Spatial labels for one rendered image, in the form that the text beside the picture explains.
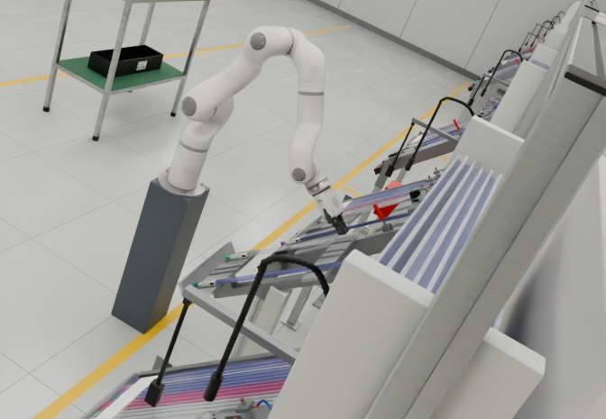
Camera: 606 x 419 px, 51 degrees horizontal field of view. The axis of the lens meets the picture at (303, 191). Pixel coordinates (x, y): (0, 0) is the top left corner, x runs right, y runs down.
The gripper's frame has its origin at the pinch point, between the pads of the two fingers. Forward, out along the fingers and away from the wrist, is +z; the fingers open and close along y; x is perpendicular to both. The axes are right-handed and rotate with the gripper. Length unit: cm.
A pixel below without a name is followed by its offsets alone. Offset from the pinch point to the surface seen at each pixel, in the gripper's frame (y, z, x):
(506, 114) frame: -12, -12, -69
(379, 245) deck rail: -10.2, 8.5, -14.4
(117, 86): 129, -121, 159
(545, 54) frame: 47, -19, -80
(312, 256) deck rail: -10.2, 2.9, 9.9
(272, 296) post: -36.0, 4.5, 14.2
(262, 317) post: -36.0, 9.8, 21.8
